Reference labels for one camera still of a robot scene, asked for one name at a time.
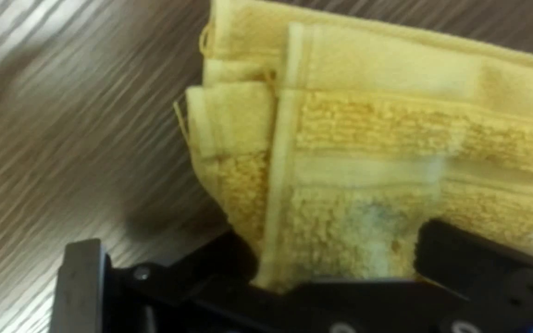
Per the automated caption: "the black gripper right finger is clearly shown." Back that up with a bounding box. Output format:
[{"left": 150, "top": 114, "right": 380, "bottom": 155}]
[{"left": 413, "top": 218, "right": 530, "bottom": 292}]

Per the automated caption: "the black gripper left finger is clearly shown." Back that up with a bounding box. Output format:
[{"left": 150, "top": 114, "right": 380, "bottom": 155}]
[{"left": 176, "top": 229, "right": 261, "bottom": 290}]

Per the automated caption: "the folded yellow towel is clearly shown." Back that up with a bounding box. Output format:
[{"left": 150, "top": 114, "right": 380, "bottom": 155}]
[{"left": 172, "top": 0, "right": 533, "bottom": 292}]

